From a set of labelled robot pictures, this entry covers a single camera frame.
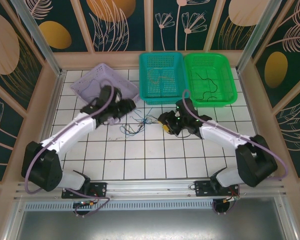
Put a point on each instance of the grey metal sheet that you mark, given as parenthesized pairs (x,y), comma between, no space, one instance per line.
(152,225)

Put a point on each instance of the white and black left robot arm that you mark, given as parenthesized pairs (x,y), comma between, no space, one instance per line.
(72,130)

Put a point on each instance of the green plastic basket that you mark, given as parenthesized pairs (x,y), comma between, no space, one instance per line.
(225,75)

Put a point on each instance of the aluminium frame post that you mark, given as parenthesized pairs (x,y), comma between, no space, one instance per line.
(261,37)
(39,37)

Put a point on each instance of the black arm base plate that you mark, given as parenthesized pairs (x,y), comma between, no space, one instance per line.
(202,188)
(100,190)

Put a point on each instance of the purple plastic basket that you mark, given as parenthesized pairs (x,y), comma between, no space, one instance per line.
(90,75)

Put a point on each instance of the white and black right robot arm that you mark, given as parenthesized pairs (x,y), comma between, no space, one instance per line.
(222,135)

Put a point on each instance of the small electronics board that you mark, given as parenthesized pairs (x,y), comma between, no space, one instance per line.
(231,199)
(85,204)

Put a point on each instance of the teal plastic basket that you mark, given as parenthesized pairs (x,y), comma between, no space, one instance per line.
(170,90)

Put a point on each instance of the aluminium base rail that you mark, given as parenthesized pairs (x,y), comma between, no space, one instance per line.
(152,186)

